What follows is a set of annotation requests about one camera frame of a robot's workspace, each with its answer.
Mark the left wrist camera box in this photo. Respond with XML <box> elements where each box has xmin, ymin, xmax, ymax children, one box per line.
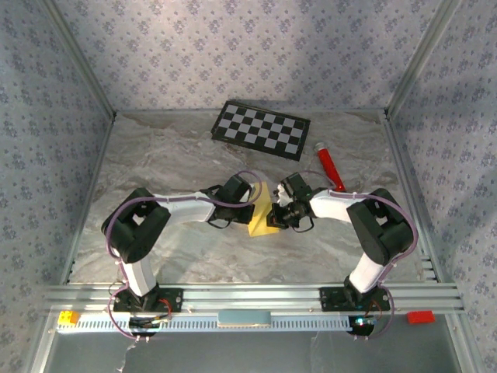
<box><xmin>221</xmin><ymin>174</ymin><xmax>258</xmax><ymax>203</ymax></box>

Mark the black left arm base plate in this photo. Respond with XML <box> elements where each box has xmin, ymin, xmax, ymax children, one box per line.
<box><xmin>113</xmin><ymin>287</ymin><xmax>184</xmax><ymax>314</ymax></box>

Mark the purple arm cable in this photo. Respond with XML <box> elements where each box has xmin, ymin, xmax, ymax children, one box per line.
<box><xmin>103</xmin><ymin>169</ymin><xmax>262</xmax><ymax>343</ymax></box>
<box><xmin>298</xmin><ymin>169</ymin><xmax>420</xmax><ymax>343</ymax></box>

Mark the yellow toy brick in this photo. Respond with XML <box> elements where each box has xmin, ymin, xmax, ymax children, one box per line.
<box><xmin>57</xmin><ymin>310</ymin><xmax>81</xmax><ymax>326</ymax></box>

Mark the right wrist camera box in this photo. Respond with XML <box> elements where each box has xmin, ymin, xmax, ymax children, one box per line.
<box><xmin>273</xmin><ymin>173</ymin><xmax>311</xmax><ymax>206</ymax></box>

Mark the black and white checkerboard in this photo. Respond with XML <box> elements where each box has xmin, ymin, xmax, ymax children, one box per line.
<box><xmin>210</xmin><ymin>100</ymin><xmax>311</xmax><ymax>162</ymax></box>

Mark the red tube with clear cap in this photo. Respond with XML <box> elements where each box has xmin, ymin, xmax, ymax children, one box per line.
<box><xmin>314</xmin><ymin>142</ymin><xmax>346</xmax><ymax>193</ymax></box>

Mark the black controller board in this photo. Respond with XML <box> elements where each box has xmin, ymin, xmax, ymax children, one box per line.
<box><xmin>347</xmin><ymin>315</ymin><xmax>378</xmax><ymax>338</ymax></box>
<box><xmin>127</xmin><ymin>316</ymin><xmax>172</xmax><ymax>338</ymax></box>

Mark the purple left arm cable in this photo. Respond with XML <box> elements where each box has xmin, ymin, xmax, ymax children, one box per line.
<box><xmin>103</xmin><ymin>169</ymin><xmax>262</xmax><ymax>343</ymax></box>

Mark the aluminium mounting rail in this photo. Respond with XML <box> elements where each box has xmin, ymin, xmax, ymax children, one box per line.
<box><xmin>42</xmin><ymin>283</ymin><xmax>465</xmax><ymax>315</ymax></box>

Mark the red toy brick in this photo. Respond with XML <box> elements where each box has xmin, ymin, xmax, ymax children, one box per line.
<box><xmin>406</xmin><ymin>309</ymin><xmax>435</xmax><ymax>325</ymax></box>

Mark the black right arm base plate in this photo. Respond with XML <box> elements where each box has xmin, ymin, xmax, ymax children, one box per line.
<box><xmin>319</xmin><ymin>286</ymin><xmax>391</xmax><ymax>312</ymax></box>

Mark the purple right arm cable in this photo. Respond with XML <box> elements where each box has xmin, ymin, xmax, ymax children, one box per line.
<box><xmin>298</xmin><ymin>169</ymin><xmax>420</xmax><ymax>343</ymax></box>

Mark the aluminium frame bar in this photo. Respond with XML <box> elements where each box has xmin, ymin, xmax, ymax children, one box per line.
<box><xmin>40</xmin><ymin>0</ymin><xmax>117</xmax><ymax>120</ymax></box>
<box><xmin>61</xmin><ymin>114</ymin><xmax>117</xmax><ymax>284</ymax></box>
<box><xmin>385</xmin><ymin>0</ymin><xmax>465</xmax><ymax>117</ymax></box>
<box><xmin>382</xmin><ymin>110</ymin><xmax>446</xmax><ymax>283</ymax></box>
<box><xmin>114</xmin><ymin>108</ymin><xmax>388</xmax><ymax>116</ymax></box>

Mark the white slotted cable duct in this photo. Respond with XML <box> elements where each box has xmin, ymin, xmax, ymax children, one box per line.
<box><xmin>57</xmin><ymin>312</ymin><xmax>384</xmax><ymax>333</ymax></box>

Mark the yellow paper sheet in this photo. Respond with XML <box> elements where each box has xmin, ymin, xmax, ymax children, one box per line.
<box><xmin>247</xmin><ymin>180</ymin><xmax>284</xmax><ymax>238</ymax></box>

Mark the grey metal base sheet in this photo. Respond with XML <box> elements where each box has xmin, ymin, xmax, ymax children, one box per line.
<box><xmin>29</xmin><ymin>314</ymin><xmax>478</xmax><ymax>373</ymax></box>

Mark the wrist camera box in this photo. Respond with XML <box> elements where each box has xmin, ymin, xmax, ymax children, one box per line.
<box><xmin>221</xmin><ymin>174</ymin><xmax>258</xmax><ymax>203</ymax></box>
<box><xmin>273</xmin><ymin>173</ymin><xmax>311</xmax><ymax>206</ymax></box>

